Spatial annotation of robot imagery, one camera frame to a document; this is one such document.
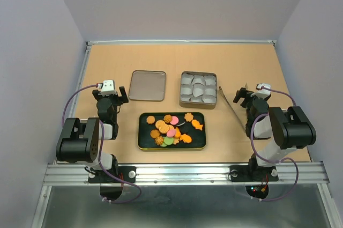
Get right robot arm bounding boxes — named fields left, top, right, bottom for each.
left=228, top=83, right=316, bottom=182

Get lower swirl cookie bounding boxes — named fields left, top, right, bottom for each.
left=155, top=136, right=164, bottom=146

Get black sandwich cookie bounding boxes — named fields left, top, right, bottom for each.
left=176, top=121, right=187, bottom=127

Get swirl butter cookie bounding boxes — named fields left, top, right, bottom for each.
left=163, top=114, right=173, bottom=123

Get metal tongs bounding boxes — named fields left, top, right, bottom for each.
left=218, top=86, right=245, bottom=133

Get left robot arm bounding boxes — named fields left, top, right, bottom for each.
left=56, top=83, right=129, bottom=182

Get aluminium rail frame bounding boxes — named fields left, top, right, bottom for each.
left=32, top=42, right=340, bottom=227

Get dotted round biscuit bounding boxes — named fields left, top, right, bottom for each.
left=155, top=120, right=169, bottom=134

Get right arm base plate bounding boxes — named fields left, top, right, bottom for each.
left=229, top=165, right=279, bottom=182

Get gold cookie tin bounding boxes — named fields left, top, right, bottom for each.
left=178, top=71, right=218, bottom=109

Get chocolate chip cookie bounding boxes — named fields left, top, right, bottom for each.
left=146, top=115, right=155, bottom=124
left=150, top=129, right=160, bottom=139

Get fish shaped cookie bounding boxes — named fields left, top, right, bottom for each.
left=191, top=119, right=203, bottom=130

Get pink sandwich cookie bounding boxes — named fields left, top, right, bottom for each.
left=170, top=116, right=179, bottom=126

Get grey tin lid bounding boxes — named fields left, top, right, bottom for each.
left=129, top=70, right=167, bottom=102

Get flower shaped cookie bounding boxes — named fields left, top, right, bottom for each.
left=184, top=113, right=193, bottom=122

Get green sandwich cookie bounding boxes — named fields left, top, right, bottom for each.
left=164, top=137, right=174, bottom=145

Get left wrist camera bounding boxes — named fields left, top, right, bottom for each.
left=100, top=80, right=117, bottom=96

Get black serving tray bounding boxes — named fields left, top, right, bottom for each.
left=138, top=112, right=206, bottom=150

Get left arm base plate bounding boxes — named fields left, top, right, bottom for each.
left=85, top=165, right=137, bottom=184

